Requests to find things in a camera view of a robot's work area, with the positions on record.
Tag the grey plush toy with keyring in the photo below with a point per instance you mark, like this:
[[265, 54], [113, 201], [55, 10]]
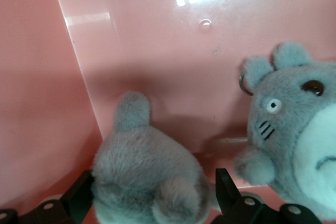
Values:
[[283, 108]]

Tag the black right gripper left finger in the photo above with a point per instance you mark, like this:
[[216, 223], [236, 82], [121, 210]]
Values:
[[73, 203]]

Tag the pink plastic box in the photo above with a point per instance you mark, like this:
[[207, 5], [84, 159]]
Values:
[[131, 37]]

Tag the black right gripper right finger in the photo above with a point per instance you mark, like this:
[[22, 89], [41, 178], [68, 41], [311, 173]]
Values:
[[231, 200]]

